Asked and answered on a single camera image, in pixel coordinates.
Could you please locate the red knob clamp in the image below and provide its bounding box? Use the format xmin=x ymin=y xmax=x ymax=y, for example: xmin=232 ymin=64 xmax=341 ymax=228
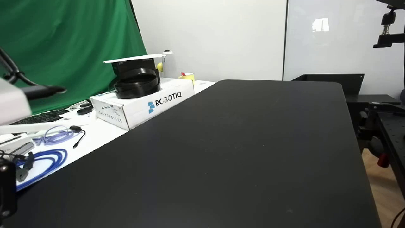
xmin=377 ymin=153 xmax=390 ymax=168

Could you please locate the silver white device box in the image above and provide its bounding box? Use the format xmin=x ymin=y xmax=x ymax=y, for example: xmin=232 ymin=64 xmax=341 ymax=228
xmin=0 ymin=133 xmax=34 ymax=155

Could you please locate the green backdrop cloth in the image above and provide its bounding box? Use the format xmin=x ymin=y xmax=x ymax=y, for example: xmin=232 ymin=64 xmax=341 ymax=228
xmin=0 ymin=0 xmax=148 ymax=115

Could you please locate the coil of blue cable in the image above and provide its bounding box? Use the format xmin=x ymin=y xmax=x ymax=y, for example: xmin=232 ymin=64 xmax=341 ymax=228
xmin=15 ymin=149 xmax=68 ymax=191

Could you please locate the coil of lilac cable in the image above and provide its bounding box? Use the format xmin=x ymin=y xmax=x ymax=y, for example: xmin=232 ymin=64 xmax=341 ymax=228
xmin=33 ymin=126 xmax=79 ymax=146

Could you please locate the black adapter cable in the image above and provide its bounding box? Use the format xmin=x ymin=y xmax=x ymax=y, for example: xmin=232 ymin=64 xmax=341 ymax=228
xmin=69 ymin=125 xmax=86 ymax=149

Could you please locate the black metal desk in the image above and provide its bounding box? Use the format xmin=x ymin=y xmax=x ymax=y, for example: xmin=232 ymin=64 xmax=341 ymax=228
xmin=292 ymin=74 xmax=402 ymax=110

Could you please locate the white desk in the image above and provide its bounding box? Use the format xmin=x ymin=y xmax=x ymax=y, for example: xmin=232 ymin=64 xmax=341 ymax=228
xmin=0 ymin=79 xmax=216 ymax=192

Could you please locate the stack of black rings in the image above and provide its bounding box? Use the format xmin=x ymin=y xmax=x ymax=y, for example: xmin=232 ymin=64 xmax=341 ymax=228
xmin=114 ymin=68 xmax=161 ymax=99

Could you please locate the white sheet of card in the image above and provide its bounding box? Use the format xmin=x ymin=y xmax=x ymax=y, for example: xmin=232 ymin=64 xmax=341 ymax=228
xmin=103 ymin=54 xmax=166 ymax=64

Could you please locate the white bar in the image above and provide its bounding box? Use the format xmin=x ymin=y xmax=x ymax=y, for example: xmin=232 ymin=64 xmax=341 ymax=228
xmin=0 ymin=122 xmax=66 ymax=136

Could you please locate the black keyboard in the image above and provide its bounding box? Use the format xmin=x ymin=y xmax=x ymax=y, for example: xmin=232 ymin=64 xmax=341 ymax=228
xmin=10 ymin=108 xmax=71 ymax=126

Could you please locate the white printed cardboard box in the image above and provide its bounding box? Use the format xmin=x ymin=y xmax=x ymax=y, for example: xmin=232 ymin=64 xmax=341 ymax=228
xmin=90 ymin=78 xmax=195 ymax=131

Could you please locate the yellow mug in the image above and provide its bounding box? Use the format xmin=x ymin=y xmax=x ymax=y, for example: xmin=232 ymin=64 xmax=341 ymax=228
xmin=179 ymin=72 xmax=195 ymax=86

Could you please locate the camera on mount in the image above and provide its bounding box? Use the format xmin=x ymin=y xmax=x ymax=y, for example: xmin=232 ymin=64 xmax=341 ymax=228
xmin=373 ymin=0 xmax=405 ymax=49

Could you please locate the black box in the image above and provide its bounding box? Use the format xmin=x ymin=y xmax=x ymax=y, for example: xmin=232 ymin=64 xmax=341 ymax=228
xmin=112 ymin=58 xmax=158 ymax=78

